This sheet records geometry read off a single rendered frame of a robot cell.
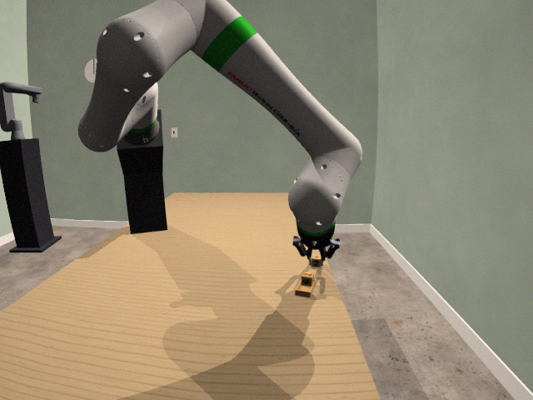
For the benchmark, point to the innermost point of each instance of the tan cube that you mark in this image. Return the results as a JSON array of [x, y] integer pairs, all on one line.
[[316, 261], [307, 279]]

